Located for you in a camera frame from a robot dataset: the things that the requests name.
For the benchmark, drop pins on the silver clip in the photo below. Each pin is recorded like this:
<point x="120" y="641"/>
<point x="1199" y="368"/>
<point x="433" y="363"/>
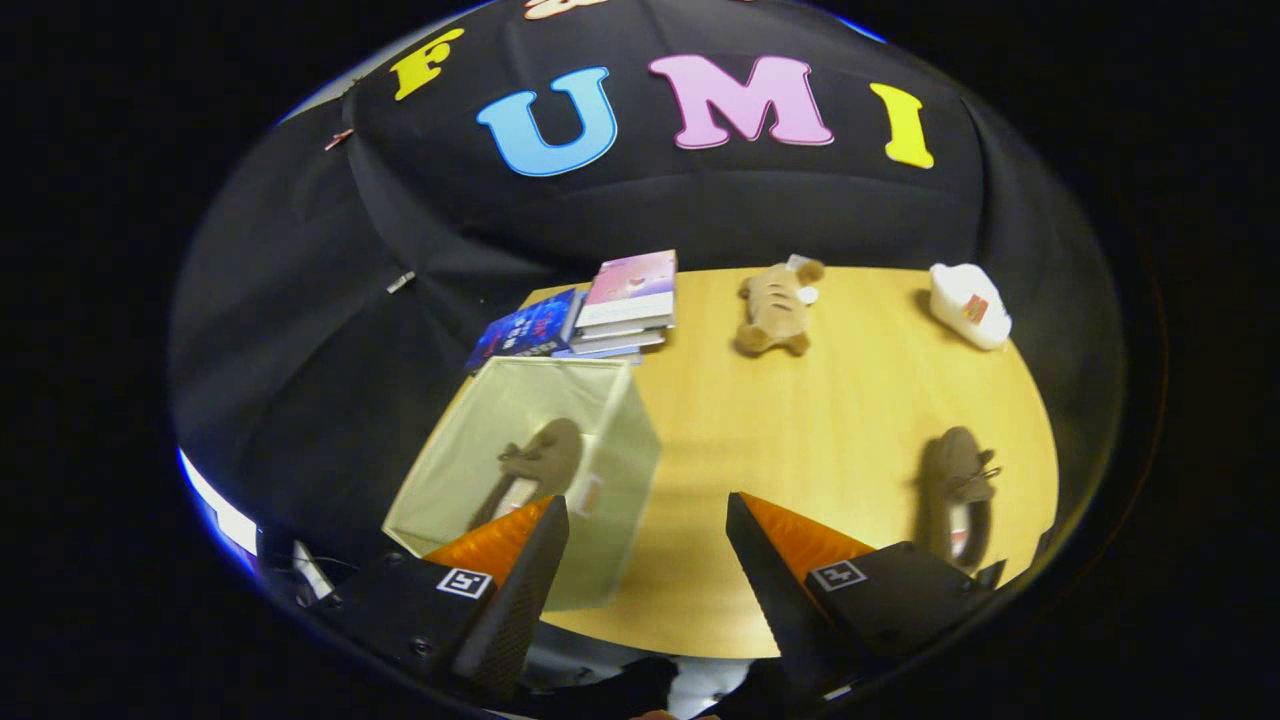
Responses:
<point x="401" y="282"/>

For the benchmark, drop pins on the brown suede shoe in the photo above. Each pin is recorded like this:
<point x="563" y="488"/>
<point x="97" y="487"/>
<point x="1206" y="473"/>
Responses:
<point x="958" y="470"/>
<point x="545" y="460"/>

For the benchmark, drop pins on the white plush toy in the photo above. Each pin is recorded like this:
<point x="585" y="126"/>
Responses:
<point x="965" y="310"/>

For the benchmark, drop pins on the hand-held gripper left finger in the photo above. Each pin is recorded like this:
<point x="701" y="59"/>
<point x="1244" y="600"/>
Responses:
<point x="515" y="600"/>

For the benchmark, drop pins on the light blue book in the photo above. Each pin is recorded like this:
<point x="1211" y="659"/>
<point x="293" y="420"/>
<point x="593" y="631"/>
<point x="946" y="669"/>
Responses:
<point x="610" y="350"/>

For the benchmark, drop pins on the brown striped plush toy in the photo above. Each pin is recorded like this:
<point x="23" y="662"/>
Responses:
<point x="778" y="310"/>

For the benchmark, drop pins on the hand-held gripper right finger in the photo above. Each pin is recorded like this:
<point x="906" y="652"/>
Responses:
<point x="775" y="590"/>

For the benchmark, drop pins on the pale green fabric storage box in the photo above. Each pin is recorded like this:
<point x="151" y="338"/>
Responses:
<point x="620" y="470"/>

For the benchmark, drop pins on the black backdrop cloth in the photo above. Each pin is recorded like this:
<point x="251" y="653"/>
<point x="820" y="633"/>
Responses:
<point x="700" y="215"/>

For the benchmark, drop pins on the grey book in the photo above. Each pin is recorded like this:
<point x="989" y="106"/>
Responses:
<point x="625" y="334"/>

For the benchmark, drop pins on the copper clip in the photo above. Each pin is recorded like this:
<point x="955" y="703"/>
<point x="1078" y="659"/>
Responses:
<point x="338" y="139"/>

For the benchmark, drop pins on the pink cover book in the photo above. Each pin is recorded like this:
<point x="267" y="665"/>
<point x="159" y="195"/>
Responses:
<point x="632" y="285"/>

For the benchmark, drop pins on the dark blue book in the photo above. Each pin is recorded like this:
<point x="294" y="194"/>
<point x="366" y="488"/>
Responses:
<point x="525" y="330"/>

